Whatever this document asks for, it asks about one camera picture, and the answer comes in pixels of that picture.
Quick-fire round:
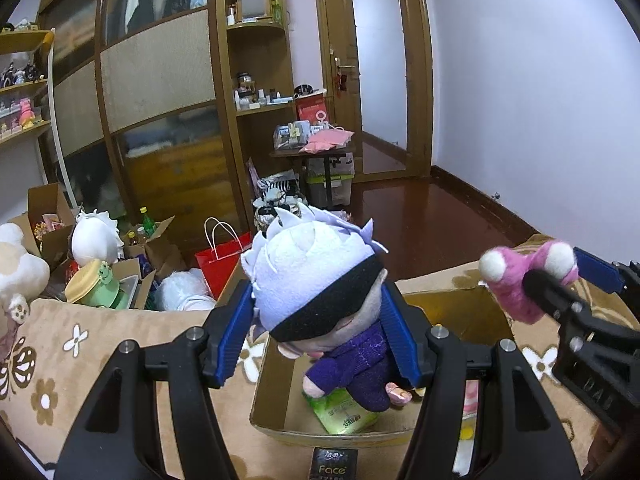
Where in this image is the green glass bottle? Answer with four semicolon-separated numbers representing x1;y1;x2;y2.
138;206;157;239

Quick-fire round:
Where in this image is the green frog toy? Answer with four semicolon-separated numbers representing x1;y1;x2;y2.
64;258;132;310

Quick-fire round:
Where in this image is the tall open cardboard box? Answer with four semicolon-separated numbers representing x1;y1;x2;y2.
9;182;77;272

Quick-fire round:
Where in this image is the black packet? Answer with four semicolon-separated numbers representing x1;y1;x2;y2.
310;447;362;480

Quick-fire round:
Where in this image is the white and yellow shelf unit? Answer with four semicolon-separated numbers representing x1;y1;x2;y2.
0;26;82;213

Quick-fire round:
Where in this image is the large white bear plush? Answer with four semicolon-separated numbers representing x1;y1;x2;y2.
0;222;51;324

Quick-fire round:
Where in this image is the white-haired blindfolded plush doll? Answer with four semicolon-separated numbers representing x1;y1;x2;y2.
240;204;414;414

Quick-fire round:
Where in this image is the white round plush head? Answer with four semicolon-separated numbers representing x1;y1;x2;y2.
70;208;125;267

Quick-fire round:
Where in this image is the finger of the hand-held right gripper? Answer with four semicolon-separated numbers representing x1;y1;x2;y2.
572;246;640;302
522;268;603;328

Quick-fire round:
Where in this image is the red paper bag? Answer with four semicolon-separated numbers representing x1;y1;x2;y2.
194;217;254;302

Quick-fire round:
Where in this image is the pink cushion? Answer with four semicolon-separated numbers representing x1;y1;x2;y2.
0;317;20;362

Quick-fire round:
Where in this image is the pink plush toy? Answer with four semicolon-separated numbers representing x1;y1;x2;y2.
478;240;580;325

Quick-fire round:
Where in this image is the wooden door with frosted glass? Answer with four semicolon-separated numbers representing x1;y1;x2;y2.
311;0;434;182

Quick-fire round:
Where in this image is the brass door handle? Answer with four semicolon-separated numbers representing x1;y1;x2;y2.
332;47;361;79

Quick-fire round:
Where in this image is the black and white striped item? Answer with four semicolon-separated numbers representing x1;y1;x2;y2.
248;157;302;207

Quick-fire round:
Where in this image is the dark-lidded jar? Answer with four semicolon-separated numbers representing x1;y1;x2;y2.
235;72;257;111

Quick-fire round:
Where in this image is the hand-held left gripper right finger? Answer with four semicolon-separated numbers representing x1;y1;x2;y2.
381;279;584;480

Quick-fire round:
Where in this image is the fluffy white cloth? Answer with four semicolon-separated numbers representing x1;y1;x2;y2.
154;267;219;312

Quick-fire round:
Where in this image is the lace-trimmed basket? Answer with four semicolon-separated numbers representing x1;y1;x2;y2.
253;202;307;234

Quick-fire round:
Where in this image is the pink swirl roll plush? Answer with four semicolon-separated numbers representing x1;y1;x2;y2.
463;379;482;417

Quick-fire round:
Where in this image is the dark side table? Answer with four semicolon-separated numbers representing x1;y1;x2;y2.
269;142;357;212

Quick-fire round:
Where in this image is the cardboard box with bottles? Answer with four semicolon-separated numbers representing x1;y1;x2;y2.
121;215;187;311

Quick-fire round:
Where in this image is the pink plush figure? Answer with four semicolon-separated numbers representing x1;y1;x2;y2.
17;98;37;129

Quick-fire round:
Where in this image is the wooden wardrobe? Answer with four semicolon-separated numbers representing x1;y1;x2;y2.
36;0;302;263

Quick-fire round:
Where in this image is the row of pink figurines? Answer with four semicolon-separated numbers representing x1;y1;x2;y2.
0;100;21;140

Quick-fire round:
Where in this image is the wooden picture frame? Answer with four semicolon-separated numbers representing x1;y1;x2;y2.
236;0;271;24

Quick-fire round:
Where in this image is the row of dark figurines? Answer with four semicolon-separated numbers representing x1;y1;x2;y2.
0;60;47;87

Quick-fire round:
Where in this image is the red box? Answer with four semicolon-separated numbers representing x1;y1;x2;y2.
295;95;332;124

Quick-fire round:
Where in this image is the pink cloth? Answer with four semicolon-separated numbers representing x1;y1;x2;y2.
298;128;356;155

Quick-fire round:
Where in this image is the clear storage bin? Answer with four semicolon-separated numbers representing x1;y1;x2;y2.
305;169;355;209

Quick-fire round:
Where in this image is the large cardboard box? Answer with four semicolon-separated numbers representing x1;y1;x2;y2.
215;259;518;450

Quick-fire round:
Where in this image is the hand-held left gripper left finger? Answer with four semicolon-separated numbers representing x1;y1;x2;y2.
54;279;257;480

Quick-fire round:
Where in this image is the clear desk organizer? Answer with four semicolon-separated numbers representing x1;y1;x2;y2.
272;119;314;150

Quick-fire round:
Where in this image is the green tissue pack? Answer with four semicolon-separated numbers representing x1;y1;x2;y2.
304;386;382;435

